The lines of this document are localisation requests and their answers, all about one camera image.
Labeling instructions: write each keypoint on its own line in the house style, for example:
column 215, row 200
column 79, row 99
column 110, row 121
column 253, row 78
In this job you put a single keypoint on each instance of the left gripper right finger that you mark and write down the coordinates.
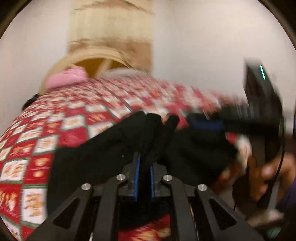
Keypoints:
column 159, row 179

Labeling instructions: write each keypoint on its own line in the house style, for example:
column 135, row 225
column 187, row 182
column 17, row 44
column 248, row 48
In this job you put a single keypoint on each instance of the striped pillow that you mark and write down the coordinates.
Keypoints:
column 122, row 72

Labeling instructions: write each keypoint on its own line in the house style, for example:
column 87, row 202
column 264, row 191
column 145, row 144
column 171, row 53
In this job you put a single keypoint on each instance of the beige curtain behind bed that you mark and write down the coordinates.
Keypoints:
column 124, row 26

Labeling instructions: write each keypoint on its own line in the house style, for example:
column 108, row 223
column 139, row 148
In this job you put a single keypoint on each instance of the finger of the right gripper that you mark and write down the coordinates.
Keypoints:
column 202, row 121

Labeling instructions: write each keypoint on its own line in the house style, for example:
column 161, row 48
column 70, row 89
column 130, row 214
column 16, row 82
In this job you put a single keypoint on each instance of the cream wooden headboard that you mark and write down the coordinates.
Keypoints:
column 94, row 59

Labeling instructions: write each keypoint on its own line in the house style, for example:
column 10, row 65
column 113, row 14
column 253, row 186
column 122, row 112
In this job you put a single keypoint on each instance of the pink folded blanket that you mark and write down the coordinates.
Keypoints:
column 70, row 76

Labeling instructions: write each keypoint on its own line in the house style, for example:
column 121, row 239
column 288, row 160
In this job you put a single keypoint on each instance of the black item beside bed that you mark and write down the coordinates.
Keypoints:
column 30, row 101

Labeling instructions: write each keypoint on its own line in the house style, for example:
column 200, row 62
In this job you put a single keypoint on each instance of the black pants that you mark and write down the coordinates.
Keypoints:
column 191, row 155

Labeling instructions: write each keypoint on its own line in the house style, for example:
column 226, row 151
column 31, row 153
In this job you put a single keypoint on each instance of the right hand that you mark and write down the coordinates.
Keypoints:
column 259, row 176

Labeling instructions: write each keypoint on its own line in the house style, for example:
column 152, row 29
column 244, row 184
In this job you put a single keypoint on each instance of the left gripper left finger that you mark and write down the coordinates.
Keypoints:
column 133, row 171

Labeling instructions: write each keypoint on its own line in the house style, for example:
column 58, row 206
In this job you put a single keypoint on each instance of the red patchwork bedspread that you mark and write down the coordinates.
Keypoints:
column 67, row 117

